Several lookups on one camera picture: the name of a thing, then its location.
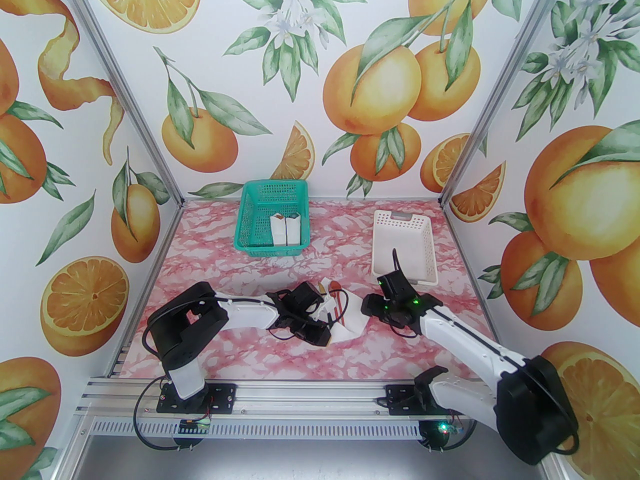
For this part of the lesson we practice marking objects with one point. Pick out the red plastic spoon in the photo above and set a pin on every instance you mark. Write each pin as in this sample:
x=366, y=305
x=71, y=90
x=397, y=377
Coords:
x=333, y=286

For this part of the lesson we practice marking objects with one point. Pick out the white paper napkin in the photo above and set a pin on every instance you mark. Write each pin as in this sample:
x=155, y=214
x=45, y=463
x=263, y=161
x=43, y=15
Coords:
x=357, y=320

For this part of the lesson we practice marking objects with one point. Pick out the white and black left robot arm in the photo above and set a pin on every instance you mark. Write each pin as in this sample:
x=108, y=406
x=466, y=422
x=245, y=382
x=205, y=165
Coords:
x=245, y=313

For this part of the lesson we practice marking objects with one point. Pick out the white plastic perforated basket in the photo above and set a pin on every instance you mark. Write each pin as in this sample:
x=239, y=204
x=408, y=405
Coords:
x=400, y=248

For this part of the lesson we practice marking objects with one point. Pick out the green plastic mesh basket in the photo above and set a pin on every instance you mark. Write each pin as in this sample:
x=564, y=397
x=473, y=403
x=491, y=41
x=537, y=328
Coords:
x=260, y=203

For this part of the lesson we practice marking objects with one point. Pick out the small circuit board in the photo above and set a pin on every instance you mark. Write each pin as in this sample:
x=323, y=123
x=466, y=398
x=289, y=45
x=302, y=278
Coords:
x=455, y=429
x=195, y=427

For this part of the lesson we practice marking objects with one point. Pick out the black round device with light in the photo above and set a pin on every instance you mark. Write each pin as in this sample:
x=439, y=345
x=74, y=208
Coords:
x=434, y=438

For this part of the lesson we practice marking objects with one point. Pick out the aluminium side beam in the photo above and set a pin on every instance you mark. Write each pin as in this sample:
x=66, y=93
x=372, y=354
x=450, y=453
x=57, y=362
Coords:
x=75, y=433

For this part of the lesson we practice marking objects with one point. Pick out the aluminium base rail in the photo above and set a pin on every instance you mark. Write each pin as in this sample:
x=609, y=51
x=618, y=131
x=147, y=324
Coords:
x=310, y=398

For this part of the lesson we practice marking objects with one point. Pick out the aluminium frame post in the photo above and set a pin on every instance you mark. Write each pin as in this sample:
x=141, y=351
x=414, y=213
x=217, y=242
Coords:
x=500, y=88
x=125, y=88

